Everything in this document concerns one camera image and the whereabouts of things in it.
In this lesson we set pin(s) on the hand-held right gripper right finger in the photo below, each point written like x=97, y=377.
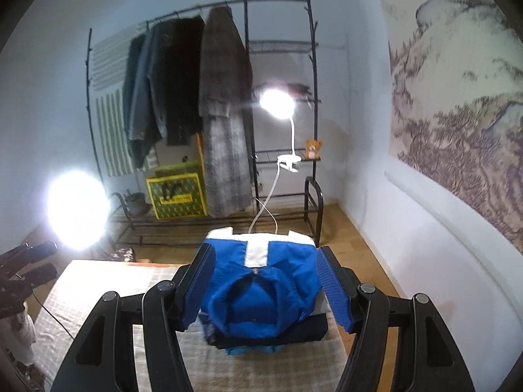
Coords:
x=333, y=286

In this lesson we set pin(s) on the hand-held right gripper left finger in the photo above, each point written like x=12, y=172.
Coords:
x=200, y=284

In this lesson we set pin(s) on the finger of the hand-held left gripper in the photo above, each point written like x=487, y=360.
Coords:
x=41, y=274
x=39, y=250

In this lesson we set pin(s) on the white and blue jacket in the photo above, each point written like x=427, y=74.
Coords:
x=261, y=290

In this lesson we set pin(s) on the black metal clothes rack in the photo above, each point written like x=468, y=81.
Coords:
x=282, y=157

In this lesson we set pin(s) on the person's left hand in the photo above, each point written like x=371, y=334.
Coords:
x=16, y=335

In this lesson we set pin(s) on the navy folded garment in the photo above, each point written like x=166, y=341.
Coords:
x=302, y=328

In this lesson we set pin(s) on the dark speckled cloth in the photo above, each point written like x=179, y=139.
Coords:
x=121, y=254

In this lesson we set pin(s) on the light blue folded garment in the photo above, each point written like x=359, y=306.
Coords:
x=253, y=350

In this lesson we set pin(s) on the dark pot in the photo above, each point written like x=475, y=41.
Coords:
x=137, y=204

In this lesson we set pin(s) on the grey box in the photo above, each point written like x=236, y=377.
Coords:
x=177, y=156

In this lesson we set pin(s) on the green striped white towel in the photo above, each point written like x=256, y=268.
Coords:
x=114, y=134
x=114, y=57

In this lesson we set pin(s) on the brown teddy bear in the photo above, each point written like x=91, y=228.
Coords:
x=313, y=149

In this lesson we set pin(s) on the dark teal jacket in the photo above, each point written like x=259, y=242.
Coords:
x=133, y=102

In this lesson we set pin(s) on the grey plaid coat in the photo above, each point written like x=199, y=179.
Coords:
x=224, y=110

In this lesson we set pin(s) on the white clamp lamp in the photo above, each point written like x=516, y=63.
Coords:
x=278, y=104

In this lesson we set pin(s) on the blue denim jacket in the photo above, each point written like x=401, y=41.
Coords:
x=153, y=90

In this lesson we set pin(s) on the black jacket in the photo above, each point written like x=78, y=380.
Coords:
x=186, y=81

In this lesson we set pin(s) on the landscape wall mural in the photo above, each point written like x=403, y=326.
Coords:
x=449, y=110

